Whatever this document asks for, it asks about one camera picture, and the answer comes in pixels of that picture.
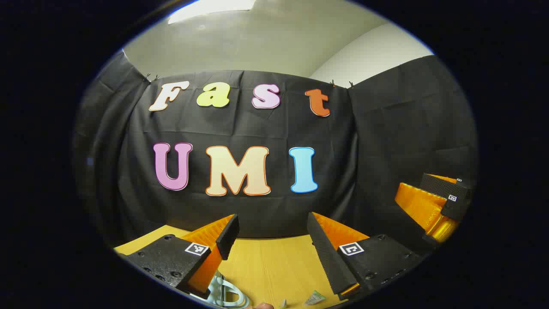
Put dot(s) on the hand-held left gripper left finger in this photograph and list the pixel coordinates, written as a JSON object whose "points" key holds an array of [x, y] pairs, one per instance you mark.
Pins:
{"points": [[227, 236]]}

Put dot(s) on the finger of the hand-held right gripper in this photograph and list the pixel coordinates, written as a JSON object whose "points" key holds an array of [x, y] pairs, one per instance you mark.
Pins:
{"points": [[441, 186]]}

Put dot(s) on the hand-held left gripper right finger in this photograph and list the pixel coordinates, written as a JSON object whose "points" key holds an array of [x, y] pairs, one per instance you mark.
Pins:
{"points": [[326, 253]]}

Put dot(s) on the green and white tube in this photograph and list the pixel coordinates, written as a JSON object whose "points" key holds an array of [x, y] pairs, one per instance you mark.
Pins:
{"points": [[315, 298]]}

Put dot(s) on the black backdrop cloth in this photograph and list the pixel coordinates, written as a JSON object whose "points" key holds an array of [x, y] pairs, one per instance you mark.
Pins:
{"points": [[240, 124]]}

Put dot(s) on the ceiling light panel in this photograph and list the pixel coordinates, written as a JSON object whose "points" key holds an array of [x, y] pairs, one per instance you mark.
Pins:
{"points": [[206, 8]]}

